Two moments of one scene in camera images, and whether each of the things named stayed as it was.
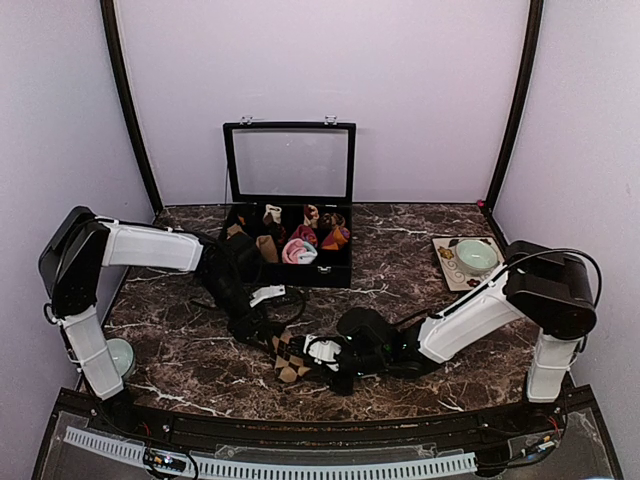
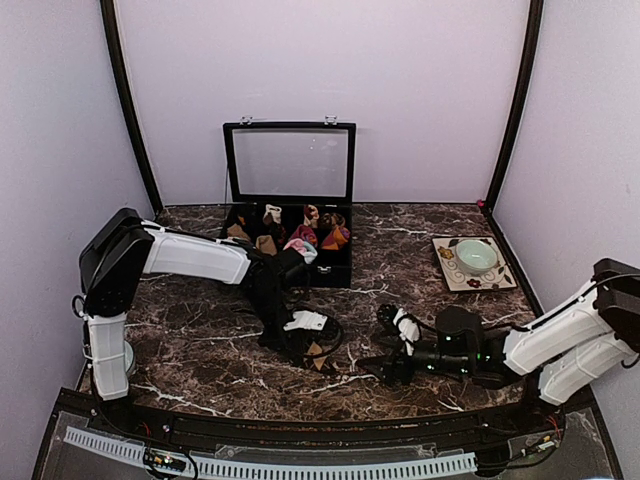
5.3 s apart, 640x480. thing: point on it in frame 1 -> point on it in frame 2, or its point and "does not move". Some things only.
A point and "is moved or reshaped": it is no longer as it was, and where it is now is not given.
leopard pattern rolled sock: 330,220 does not move
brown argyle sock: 288,357 is moved or reshaped
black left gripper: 243,327 -> 294,341
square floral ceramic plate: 454,278 does not move
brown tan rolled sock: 268,248 does not move
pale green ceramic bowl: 476,256 does not move
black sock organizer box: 291,188 does not move
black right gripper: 343,387 -> 391,363
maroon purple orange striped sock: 339,235 does not move
